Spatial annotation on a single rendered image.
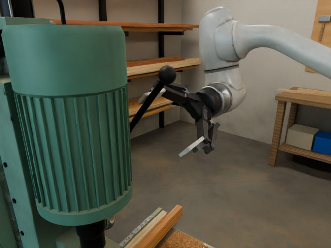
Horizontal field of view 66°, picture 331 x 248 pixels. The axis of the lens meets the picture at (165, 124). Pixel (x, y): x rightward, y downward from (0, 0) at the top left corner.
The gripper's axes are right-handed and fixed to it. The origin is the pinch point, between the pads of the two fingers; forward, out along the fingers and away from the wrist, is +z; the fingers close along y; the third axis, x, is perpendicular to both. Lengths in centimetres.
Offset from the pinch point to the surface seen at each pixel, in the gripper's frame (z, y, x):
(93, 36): 16.5, 11.8, 12.3
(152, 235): -6.2, -19.4, -33.8
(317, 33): -309, 12, 13
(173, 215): -16.8, -19.6, -33.5
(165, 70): 1.3, 6.8, 8.7
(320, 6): -309, 33, 32
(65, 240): 16.3, -5.8, -28.8
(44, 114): 21.8, 8.7, 1.1
